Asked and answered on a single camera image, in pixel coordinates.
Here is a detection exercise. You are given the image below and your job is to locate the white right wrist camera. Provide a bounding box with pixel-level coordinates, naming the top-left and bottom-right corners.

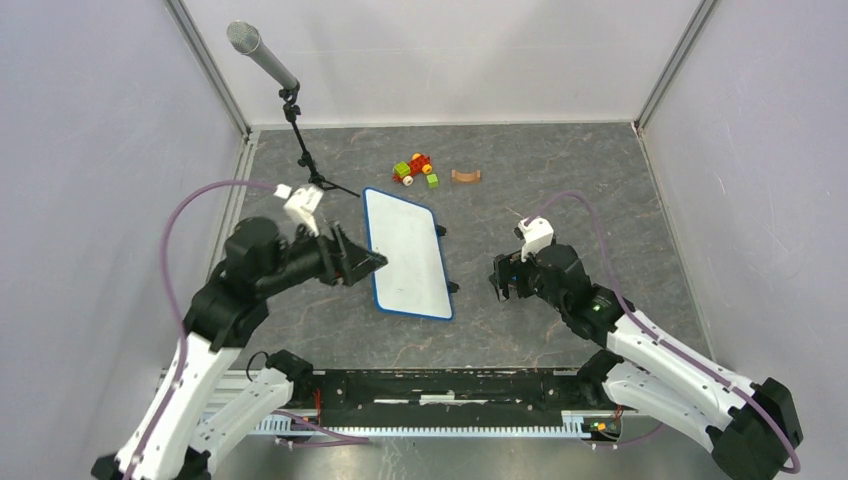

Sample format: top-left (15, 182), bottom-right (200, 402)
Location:
top-left (517, 217), bottom-right (555, 262)

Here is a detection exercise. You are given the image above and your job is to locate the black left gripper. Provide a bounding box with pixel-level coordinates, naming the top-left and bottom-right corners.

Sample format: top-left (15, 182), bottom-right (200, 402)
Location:
top-left (260, 217), bottom-right (389, 294)

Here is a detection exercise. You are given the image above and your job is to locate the black microphone tripod stand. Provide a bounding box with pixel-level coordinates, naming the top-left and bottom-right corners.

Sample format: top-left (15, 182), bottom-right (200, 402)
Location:
top-left (278, 86), bottom-right (361, 198)

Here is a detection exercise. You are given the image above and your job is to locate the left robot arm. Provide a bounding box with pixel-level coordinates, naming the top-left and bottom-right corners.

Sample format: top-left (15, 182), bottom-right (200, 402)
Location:
top-left (91, 217), bottom-right (388, 479)

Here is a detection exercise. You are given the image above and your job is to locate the red toy brick car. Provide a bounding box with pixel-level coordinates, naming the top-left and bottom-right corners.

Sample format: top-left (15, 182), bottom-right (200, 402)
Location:
top-left (392, 153), bottom-right (433, 186)

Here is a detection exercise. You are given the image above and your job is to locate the brown wooden arch block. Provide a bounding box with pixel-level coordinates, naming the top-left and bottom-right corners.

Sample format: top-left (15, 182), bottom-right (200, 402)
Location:
top-left (451, 170), bottom-right (482, 184)

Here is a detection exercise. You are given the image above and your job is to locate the blue-framed whiteboard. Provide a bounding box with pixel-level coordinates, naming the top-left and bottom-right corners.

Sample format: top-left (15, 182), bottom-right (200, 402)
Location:
top-left (362, 187), bottom-right (455, 321)

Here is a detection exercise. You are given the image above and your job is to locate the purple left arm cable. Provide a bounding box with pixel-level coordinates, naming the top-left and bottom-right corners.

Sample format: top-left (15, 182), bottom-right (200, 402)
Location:
top-left (122, 180), bottom-right (280, 480)

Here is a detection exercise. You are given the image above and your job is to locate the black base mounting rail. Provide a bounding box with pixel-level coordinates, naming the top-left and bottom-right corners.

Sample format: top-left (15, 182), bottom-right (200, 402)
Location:
top-left (286, 367), bottom-right (616, 429)

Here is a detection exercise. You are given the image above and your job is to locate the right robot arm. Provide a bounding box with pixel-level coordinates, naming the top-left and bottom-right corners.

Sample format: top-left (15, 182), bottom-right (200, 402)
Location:
top-left (489, 244), bottom-right (803, 479)

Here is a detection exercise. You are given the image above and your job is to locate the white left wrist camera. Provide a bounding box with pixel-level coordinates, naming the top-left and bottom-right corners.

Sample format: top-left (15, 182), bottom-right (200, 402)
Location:
top-left (274, 184), bottom-right (324, 237)

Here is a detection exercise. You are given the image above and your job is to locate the white cable duct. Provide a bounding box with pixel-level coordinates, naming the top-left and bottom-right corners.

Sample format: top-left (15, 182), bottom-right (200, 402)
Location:
top-left (248, 412), bottom-right (622, 441)

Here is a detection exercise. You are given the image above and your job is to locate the green toy cube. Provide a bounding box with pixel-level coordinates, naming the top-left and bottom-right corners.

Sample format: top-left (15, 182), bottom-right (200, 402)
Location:
top-left (426, 174), bottom-right (440, 189)

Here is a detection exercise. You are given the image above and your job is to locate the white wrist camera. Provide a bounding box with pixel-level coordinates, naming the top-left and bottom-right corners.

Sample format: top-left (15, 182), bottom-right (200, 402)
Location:
top-left (274, 184), bottom-right (324, 237)
top-left (517, 217), bottom-right (555, 262)

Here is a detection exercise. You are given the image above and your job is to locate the silver microphone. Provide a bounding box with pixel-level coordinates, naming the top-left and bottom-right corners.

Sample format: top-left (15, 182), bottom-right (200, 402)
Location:
top-left (226, 20), bottom-right (300, 91)

